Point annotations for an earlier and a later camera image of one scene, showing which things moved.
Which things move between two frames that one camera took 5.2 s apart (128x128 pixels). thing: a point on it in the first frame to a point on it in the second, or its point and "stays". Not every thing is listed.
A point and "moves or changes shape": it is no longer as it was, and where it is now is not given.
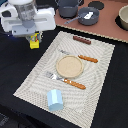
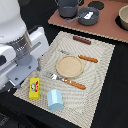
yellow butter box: [34, 42] moves or changes shape
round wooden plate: [69, 66] stays
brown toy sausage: [81, 39] stays
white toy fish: [88, 16] stays
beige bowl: [123, 16] stays
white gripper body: [44, 20] to [9, 58]
